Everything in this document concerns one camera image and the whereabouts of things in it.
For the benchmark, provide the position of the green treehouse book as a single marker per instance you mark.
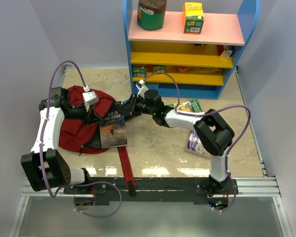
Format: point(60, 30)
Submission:
point(191, 105)

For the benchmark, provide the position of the orange green box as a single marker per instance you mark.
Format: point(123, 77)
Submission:
point(193, 17)

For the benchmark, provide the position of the small green box right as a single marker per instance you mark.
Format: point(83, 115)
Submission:
point(159, 69)

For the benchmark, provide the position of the blue pencil case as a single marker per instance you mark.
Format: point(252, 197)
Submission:
point(124, 109)

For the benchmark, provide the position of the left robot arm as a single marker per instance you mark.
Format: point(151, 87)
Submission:
point(44, 166)

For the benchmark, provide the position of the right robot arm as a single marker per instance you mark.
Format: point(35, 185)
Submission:
point(214, 133)

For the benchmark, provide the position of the purple treehouse book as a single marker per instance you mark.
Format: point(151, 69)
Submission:
point(195, 147)

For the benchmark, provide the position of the small green box left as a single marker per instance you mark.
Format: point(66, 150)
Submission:
point(139, 71)

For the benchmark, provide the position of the small green box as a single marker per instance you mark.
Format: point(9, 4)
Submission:
point(159, 69)
point(139, 71)

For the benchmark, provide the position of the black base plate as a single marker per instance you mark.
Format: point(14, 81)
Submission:
point(198, 190)

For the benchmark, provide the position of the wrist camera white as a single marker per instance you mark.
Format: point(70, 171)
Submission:
point(89, 97)
point(142, 88)

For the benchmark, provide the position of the orange snack packet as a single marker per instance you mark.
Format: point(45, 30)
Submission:
point(183, 69)

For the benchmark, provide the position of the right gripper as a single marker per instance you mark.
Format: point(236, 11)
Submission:
point(130, 107)

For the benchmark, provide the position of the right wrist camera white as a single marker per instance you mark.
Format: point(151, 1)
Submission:
point(142, 88)

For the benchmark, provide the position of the blue colourful shelf unit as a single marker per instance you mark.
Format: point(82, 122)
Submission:
point(171, 47)

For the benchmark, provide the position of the dark tale of two cities book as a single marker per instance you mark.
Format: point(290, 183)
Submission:
point(113, 130)

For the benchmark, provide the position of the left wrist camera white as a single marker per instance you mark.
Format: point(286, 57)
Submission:
point(89, 97)

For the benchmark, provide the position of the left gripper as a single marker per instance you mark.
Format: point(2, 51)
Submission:
point(91, 117)

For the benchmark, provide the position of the green brown canister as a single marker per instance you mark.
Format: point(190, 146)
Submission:
point(151, 13)

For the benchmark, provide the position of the red white small box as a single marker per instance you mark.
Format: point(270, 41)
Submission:
point(226, 53)

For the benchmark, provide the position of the red backpack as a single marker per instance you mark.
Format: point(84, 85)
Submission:
point(80, 138)

